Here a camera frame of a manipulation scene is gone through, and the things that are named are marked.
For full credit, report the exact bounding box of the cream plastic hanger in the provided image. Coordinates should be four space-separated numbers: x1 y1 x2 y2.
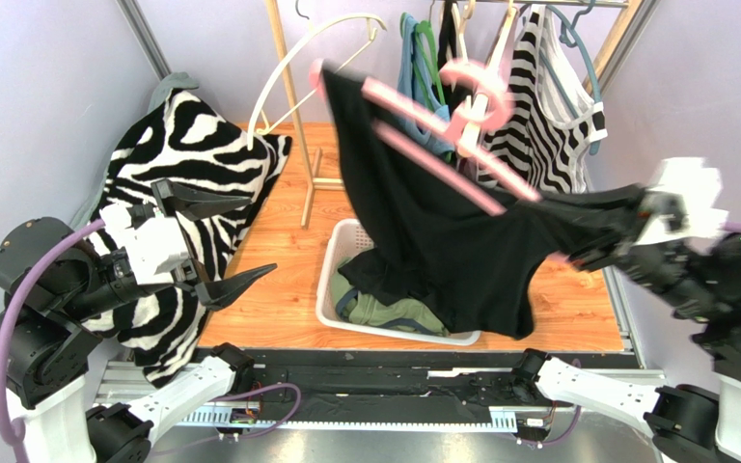
246 0 389 150

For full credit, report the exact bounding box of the zebra print blanket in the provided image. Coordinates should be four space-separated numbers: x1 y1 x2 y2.
73 89 293 388

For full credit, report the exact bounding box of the teal wire hanger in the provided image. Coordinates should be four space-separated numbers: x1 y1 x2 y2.
538 1 607 155

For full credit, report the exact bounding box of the lilac ribbed tank top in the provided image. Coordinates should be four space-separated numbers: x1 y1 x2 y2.
466 6 526 181

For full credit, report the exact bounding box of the wooden hanger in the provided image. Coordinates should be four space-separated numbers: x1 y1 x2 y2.
456 1 518 158

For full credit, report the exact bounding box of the blue ribbed tank top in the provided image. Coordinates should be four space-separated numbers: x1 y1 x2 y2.
397 13 453 163

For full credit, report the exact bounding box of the green hanger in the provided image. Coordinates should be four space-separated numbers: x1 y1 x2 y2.
397 13 446 112

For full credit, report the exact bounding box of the black white striped tank top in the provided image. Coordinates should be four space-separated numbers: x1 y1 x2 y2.
481 5 607 194

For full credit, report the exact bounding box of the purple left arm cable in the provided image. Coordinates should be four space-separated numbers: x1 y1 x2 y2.
0 218 108 463

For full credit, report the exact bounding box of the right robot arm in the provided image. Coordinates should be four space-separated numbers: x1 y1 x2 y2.
511 184 741 462

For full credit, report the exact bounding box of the black mounting rail base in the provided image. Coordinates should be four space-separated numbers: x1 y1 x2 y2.
184 348 573 434

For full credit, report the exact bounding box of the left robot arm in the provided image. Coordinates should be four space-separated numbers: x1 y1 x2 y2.
0 179 269 462

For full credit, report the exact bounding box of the wooden clothes rack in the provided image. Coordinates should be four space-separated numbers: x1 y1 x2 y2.
248 0 658 230

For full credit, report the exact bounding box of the green tank top navy trim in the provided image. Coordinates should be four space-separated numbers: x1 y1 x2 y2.
329 258 450 337

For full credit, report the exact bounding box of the white perforated plastic basket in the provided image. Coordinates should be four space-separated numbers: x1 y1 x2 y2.
315 219 481 348

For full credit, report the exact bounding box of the pink hanger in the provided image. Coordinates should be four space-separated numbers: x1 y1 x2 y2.
309 57 571 264

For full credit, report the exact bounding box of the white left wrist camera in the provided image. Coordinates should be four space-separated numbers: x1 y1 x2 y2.
99 204 190 286

